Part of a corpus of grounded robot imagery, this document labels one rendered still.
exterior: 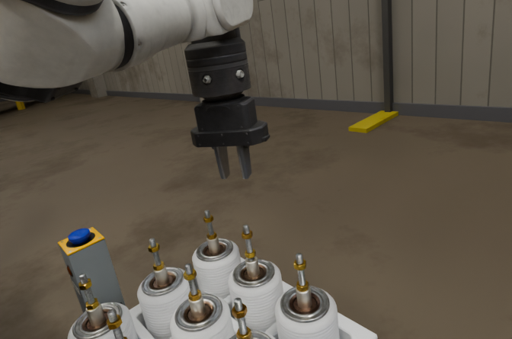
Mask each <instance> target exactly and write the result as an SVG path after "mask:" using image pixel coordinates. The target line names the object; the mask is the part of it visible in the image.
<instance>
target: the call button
mask: <svg viewBox="0 0 512 339"><path fill-rule="evenodd" d="M90 234H91V233H90V230H89V229H78V230H75V231H74V232H72V233H71V234H70V235H69V236H68V240H69V241H70V242H72V243H73V244H75V245H76V244H80V243H82V242H84V241H87V240H88V239H89V235H90Z"/></svg>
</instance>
